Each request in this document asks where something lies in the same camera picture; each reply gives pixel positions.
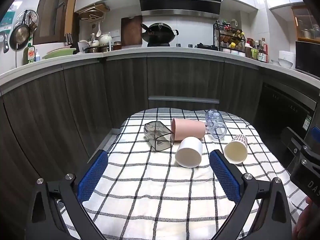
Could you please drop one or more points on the person's right hand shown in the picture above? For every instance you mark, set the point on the person's right hand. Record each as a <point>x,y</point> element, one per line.
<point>306,220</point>

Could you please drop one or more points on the dark sauce bottle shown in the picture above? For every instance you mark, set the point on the dark sauce bottle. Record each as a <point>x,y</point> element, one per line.
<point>263,52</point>

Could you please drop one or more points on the green dish soap bottle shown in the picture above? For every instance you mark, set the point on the green dish soap bottle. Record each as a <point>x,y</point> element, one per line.
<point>29,55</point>

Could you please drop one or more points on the black white checked cloth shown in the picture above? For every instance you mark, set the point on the black white checked cloth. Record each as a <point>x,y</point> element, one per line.
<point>155,195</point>

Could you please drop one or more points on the glass door cabinet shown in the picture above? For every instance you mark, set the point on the glass door cabinet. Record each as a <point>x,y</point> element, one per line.
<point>306,23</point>

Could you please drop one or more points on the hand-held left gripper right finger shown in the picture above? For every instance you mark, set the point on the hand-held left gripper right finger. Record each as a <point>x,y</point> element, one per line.
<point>225,177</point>

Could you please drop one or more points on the brown jar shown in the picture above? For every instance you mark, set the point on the brown jar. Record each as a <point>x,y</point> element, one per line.
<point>117,46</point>

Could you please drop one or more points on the green mug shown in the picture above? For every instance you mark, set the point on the green mug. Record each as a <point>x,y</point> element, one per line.
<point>254,54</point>

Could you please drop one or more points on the brown cutting board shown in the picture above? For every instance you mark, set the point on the brown cutting board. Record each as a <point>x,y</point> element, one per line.
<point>130,31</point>

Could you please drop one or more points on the black built-in dishwasher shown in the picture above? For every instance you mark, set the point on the black built-in dishwasher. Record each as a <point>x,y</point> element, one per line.
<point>280,110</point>

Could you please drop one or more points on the white cup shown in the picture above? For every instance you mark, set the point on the white cup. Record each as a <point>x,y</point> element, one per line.
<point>188,152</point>

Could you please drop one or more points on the pink cup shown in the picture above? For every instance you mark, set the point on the pink cup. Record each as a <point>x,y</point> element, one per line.
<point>190,128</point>

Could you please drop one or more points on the clear plastic bottle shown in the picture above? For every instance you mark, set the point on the clear plastic bottle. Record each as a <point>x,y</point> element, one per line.
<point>215,125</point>

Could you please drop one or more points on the black gas stove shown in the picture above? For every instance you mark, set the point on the black gas stove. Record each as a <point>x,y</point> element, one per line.
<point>206,47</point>

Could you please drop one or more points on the black microwave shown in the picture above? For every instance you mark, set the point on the black microwave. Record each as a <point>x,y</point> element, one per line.
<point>307,57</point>

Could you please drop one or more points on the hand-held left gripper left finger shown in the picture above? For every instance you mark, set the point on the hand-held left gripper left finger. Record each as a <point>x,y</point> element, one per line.
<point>92,178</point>

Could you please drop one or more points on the white ladle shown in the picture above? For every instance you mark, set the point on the white ladle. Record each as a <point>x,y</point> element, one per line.
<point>98,31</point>

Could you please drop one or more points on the red lid jar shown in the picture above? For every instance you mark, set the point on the red lid jar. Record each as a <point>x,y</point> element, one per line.
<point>249,47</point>

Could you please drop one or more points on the white teapot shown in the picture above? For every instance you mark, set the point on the white teapot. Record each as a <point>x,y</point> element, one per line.
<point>105,39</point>

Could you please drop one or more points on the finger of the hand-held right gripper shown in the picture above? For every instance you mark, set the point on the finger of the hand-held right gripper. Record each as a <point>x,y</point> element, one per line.
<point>293,140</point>

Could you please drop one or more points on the stack of white bowls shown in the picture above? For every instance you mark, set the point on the stack of white bowls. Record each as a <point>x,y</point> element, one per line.
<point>287,58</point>

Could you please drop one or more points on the small blue bottle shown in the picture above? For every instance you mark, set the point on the small blue bottle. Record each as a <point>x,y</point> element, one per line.
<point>38,56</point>

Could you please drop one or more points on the hanging frying pan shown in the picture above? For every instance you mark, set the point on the hanging frying pan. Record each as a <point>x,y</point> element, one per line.
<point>18,37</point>

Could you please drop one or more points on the black spice rack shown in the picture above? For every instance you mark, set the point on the black spice rack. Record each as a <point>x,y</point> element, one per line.
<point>228,38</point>

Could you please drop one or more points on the grey transparent square cup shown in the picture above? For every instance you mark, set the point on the grey transparent square cup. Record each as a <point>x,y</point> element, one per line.
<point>156,135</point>

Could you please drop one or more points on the hanging steel steamer tray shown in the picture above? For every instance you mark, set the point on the hanging steel steamer tray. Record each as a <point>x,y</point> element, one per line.
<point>31,17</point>

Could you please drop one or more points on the checked paper cup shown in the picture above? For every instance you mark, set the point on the checked paper cup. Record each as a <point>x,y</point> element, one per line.
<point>235,151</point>

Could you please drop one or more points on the black wok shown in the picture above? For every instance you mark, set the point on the black wok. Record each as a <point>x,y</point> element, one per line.
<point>158,35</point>

